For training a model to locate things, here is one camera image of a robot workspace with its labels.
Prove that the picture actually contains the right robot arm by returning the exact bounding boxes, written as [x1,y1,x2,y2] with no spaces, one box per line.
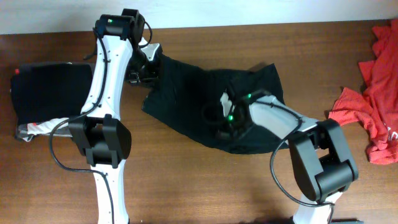
[220,90,359,223]

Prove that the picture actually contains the folded grey garment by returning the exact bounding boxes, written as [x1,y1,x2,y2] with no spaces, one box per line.
[13,61,97,142]

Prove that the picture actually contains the folded white red garment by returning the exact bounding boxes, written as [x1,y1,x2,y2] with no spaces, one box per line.
[27,118,70,136]

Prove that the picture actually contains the red t-shirt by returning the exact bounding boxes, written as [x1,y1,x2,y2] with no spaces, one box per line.
[328,19,397,165]

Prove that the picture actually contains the folded black garment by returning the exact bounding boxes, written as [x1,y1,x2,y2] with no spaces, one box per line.
[10,63,94,125]

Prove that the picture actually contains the dark green shorts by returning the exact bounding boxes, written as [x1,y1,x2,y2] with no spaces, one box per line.
[142,55,284,154]

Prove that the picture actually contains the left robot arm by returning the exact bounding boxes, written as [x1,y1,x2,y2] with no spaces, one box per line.
[68,9,162,223]

